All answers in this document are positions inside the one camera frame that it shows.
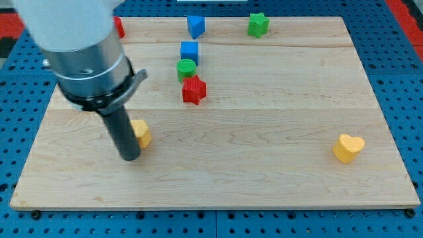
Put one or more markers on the yellow hexagon block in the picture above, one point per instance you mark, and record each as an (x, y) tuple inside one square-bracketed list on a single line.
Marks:
[(142, 132)]

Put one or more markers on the red block behind arm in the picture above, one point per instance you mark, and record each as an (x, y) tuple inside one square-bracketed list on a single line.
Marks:
[(119, 26)]

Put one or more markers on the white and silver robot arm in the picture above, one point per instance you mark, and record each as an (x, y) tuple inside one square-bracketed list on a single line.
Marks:
[(79, 40)]

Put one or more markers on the red star block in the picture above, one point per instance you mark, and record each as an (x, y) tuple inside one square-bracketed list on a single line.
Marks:
[(193, 89)]

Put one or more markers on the green star block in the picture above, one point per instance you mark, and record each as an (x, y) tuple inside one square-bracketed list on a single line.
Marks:
[(258, 24)]

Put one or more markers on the green cylinder block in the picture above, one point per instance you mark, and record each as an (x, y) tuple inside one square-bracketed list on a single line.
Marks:
[(185, 68)]

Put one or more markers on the wooden board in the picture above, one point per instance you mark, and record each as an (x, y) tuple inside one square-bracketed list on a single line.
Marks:
[(261, 139)]

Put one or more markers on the blue cube block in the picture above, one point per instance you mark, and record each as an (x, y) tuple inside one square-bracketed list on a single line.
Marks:
[(189, 50)]

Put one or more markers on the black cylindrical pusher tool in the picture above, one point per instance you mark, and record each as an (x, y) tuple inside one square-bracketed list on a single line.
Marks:
[(122, 133)]

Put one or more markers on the blue triangle block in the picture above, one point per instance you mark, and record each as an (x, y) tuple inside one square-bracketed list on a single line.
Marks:
[(196, 25)]

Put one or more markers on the yellow heart block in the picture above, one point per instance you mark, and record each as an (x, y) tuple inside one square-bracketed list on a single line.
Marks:
[(347, 147)]

